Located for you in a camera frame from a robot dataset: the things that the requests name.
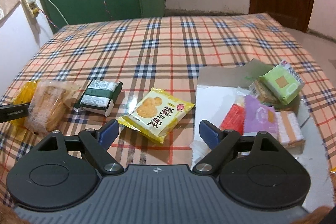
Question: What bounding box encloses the dark green cracker pack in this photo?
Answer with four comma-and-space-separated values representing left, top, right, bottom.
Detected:
74, 80, 123, 117

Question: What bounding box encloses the clear snack pack red label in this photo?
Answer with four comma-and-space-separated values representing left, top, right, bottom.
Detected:
220, 94, 245, 135

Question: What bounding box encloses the brown white wafer pack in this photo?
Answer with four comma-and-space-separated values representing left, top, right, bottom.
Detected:
276, 111, 305, 148

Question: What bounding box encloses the yellow biscuit pack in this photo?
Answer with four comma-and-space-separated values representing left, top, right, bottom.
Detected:
117, 88, 194, 145

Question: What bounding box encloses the white cable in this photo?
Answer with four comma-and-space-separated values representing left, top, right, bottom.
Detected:
35, 0, 70, 27

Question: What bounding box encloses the clear cake slices pack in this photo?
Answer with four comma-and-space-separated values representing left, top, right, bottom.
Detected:
248, 80, 280, 106

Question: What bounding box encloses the large clear bread pack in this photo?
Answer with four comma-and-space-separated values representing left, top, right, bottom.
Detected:
25, 80, 80, 134

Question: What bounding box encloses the plaid tablecloth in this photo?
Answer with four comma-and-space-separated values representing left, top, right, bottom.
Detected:
1, 14, 335, 210

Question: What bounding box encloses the light green biscuit pack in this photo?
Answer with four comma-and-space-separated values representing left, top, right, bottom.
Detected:
258, 60, 305, 105

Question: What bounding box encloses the yellow wall socket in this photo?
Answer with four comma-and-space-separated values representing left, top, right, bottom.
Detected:
22, 0, 39, 18

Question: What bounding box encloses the white cardboard box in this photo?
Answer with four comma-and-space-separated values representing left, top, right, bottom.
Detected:
190, 59, 335, 211

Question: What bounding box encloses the purple snack pack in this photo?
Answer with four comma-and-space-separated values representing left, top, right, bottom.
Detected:
243, 95, 278, 139

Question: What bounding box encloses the yellow orange snack pack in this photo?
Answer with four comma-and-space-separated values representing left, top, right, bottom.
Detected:
10, 80, 39, 127

